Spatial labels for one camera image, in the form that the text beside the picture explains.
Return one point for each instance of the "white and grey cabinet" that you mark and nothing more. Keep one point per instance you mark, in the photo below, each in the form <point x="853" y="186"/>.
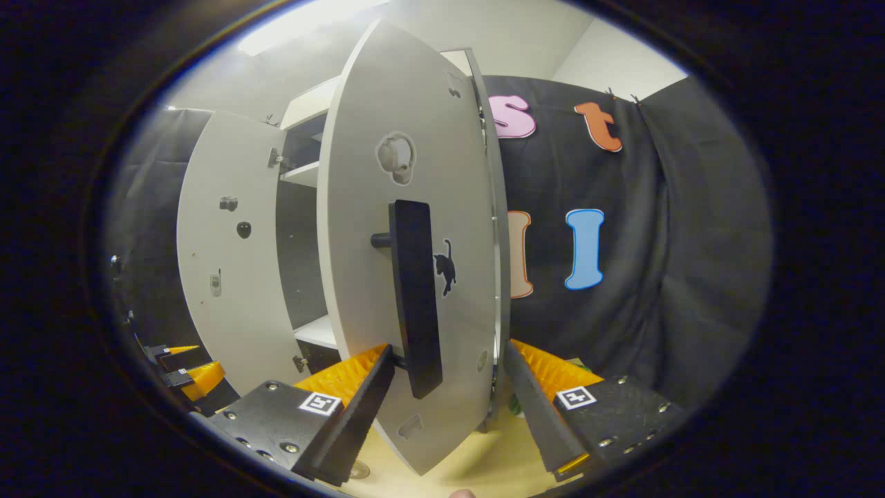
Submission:
<point x="301" y="242"/>

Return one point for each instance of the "black backdrop cloth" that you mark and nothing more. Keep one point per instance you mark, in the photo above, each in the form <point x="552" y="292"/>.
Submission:
<point x="657" y="277"/>
<point x="148" y="207"/>

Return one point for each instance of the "white cabinet door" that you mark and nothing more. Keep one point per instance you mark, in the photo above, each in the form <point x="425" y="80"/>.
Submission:
<point x="228" y="311"/>
<point x="359" y="228"/>

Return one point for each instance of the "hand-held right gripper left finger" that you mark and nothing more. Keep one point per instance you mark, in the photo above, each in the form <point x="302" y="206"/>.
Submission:
<point x="359" y="415"/>

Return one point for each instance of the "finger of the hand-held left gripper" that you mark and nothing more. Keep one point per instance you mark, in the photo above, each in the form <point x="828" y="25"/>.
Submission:
<point x="200" y="379"/>
<point x="166" y="351"/>

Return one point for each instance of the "metal door hinge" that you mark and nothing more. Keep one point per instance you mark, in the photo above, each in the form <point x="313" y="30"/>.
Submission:
<point x="300" y="362"/>
<point x="275" y="159"/>

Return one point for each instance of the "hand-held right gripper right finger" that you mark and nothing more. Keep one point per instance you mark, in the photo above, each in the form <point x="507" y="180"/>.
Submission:
<point x="536" y="415"/>

